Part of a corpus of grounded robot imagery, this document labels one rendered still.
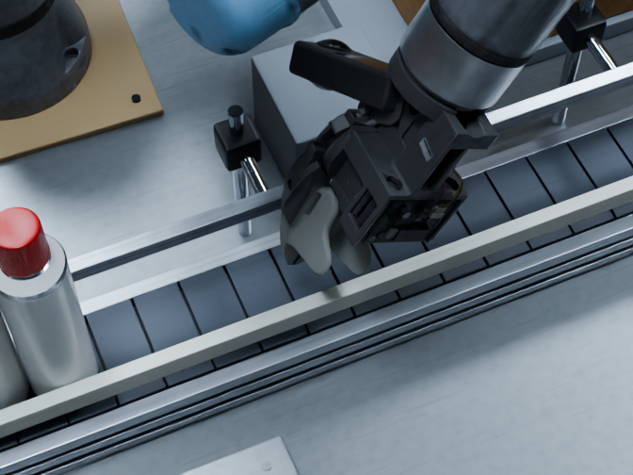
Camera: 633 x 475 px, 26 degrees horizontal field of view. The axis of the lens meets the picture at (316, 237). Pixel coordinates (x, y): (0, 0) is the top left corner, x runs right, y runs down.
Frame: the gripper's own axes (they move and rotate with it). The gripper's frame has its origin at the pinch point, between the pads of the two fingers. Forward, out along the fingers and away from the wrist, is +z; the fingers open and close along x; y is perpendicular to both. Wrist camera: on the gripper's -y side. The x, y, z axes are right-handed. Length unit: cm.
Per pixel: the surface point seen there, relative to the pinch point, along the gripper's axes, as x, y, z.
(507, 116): 15.0, -2.6, -11.8
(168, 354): -9.2, 4.0, 7.6
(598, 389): 21.8, 15.8, -0.5
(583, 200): 20.7, 4.1, -9.7
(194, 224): -7.2, -2.8, 1.0
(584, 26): 22.9, -7.7, -17.2
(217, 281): -2.2, -2.4, 7.6
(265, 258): 1.5, -2.9, 5.5
